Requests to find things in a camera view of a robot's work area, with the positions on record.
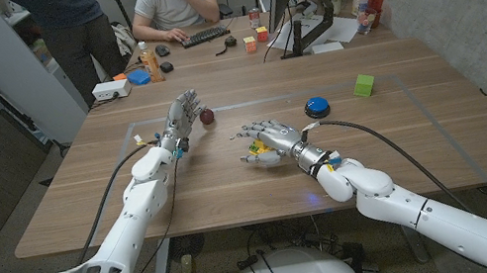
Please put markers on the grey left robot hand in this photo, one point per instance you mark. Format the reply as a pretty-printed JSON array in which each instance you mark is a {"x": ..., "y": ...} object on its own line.
[{"x": 178, "y": 120}]

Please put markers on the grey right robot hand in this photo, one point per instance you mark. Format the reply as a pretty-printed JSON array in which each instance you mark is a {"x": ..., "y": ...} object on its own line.
[{"x": 278, "y": 135}]

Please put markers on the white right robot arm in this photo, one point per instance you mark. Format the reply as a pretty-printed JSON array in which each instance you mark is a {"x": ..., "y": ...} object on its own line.
[{"x": 385, "y": 197}]

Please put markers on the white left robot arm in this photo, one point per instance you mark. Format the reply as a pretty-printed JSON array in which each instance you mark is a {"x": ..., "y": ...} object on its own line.
[{"x": 135, "y": 206}]

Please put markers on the blue push button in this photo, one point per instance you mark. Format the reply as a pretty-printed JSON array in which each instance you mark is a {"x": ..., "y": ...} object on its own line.
[{"x": 317, "y": 106}]

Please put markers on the green cube block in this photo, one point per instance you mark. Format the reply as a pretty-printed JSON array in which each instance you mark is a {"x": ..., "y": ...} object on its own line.
[{"x": 364, "y": 85}]

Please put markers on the dark red ball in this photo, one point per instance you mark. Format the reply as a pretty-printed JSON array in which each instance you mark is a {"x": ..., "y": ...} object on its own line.
[{"x": 207, "y": 117}]

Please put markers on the black computer mouse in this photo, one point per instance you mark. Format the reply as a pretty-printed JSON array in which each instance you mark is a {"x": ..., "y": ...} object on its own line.
[
  {"x": 162, "y": 50},
  {"x": 166, "y": 67}
]

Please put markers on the blue flat box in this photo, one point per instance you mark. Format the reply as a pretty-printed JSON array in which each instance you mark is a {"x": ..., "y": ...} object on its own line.
[{"x": 138, "y": 77}]

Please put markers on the orange drink bottle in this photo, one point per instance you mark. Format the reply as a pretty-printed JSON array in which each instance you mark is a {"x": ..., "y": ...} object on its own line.
[{"x": 152, "y": 64}]

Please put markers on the white power box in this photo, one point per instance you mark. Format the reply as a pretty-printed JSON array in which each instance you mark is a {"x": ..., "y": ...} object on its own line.
[{"x": 109, "y": 90}]

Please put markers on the black keyboard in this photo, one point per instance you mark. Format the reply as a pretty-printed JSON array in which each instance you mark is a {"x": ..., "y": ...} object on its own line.
[{"x": 204, "y": 36}]

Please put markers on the rubik's cube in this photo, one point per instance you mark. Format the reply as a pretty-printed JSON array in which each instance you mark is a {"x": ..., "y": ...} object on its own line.
[
  {"x": 250, "y": 45},
  {"x": 261, "y": 34}
]

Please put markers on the white flat box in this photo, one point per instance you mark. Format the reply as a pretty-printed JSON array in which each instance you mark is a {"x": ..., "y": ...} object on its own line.
[{"x": 327, "y": 47}]

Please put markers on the red soda can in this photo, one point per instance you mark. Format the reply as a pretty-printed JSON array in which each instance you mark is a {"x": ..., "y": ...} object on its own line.
[{"x": 254, "y": 19}]

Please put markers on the seated person white shirt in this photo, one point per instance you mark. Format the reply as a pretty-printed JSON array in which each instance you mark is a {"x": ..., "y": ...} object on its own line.
[{"x": 172, "y": 1}]

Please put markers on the white paper sheets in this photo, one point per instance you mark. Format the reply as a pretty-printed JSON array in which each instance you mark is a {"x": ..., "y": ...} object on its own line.
[{"x": 345, "y": 28}]

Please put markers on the standing person dark clothes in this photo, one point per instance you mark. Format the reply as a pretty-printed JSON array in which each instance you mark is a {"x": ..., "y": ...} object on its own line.
[{"x": 74, "y": 31}]

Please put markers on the clear drinking glass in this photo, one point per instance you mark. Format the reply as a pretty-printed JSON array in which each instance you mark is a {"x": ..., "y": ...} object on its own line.
[{"x": 364, "y": 22}]

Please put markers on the grey table leg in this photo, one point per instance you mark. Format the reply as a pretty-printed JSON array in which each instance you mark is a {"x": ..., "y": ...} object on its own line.
[
  {"x": 162, "y": 271},
  {"x": 418, "y": 246}
]

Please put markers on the red cup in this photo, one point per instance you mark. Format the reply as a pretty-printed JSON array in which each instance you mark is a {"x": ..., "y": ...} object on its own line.
[{"x": 376, "y": 7}]

